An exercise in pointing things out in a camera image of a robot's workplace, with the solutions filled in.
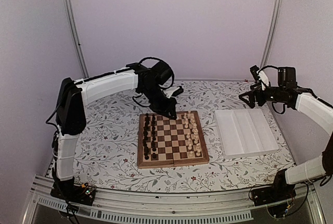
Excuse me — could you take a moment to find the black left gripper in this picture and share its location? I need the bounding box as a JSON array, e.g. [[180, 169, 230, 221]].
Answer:
[[141, 84, 177, 120]]

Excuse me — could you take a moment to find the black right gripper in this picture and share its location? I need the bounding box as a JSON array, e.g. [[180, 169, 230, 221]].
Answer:
[[239, 81, 286, 109]]

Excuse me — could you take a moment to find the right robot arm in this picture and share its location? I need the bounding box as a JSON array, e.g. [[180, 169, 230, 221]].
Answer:
[[239, 65, 332, 219]]

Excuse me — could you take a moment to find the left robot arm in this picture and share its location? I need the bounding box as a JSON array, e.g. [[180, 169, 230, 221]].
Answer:
[[51, 57, 184, 206]]

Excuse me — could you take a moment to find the wooden chess board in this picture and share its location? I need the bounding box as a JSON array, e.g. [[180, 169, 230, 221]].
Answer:
[[137, 110, 209, 169]]

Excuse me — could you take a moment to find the row of dark chess pieces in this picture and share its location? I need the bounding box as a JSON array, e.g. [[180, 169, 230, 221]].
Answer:
[[143, 113, 158, 161]]

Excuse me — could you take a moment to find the white three-compartment plastic tray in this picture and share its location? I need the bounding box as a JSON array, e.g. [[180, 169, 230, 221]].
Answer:
[[214, 109, 278, 159]]

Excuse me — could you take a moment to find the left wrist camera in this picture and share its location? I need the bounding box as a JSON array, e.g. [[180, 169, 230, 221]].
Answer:
[[163, 86, 184, 98]]

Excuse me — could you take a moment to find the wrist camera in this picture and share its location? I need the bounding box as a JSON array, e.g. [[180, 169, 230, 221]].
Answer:
[[250, 65, 270, 91], [163, 86, 184, 98]]

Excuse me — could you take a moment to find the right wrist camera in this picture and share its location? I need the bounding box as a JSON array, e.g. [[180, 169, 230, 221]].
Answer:
[[250, 65, 270, 91]]

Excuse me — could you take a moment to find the right aluminium frame post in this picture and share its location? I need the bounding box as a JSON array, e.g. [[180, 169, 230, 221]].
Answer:
[[260, 0, 283, 68]]

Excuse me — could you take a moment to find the aluminium frame post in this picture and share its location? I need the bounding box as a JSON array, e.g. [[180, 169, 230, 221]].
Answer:
[[260, 0, 283, 68], [63, 0, 89, 78]]

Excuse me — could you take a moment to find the front aluminium rail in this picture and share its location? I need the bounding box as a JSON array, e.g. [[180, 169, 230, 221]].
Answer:
[[23, 174, 326, 224]]

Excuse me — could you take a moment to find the left aluminium frame post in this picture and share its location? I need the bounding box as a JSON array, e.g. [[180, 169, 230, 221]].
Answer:
[[63, 0, 89, 78]]

